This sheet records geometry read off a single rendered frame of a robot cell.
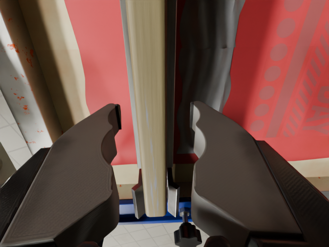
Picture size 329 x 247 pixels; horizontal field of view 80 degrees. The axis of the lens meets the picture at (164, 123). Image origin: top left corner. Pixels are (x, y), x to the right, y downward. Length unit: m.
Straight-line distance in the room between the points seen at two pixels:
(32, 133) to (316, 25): 0.40
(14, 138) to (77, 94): 1.55
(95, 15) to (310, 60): 0.29
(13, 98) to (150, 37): 0.20
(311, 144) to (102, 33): 0.39
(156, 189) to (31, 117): 0.19
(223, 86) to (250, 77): 0.04
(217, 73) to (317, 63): 0.14
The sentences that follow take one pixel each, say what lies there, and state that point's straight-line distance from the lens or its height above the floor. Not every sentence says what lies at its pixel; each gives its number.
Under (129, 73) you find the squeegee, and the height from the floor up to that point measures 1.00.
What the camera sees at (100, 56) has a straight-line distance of 0.28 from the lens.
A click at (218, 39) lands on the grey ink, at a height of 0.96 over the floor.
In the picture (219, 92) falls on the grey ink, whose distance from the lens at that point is 0.30.
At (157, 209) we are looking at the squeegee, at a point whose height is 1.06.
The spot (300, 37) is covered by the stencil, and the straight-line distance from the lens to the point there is 0.33.
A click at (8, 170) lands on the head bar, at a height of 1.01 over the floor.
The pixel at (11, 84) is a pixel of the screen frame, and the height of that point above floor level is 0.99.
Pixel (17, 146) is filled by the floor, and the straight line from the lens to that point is 1.88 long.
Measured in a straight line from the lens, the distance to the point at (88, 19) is 0.28.
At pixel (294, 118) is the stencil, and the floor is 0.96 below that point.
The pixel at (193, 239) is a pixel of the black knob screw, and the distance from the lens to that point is 0.36.
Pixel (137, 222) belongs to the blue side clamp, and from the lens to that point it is 0.41.
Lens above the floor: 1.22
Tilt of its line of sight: 57 degrees down
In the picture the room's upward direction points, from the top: 175 degrees clockwise
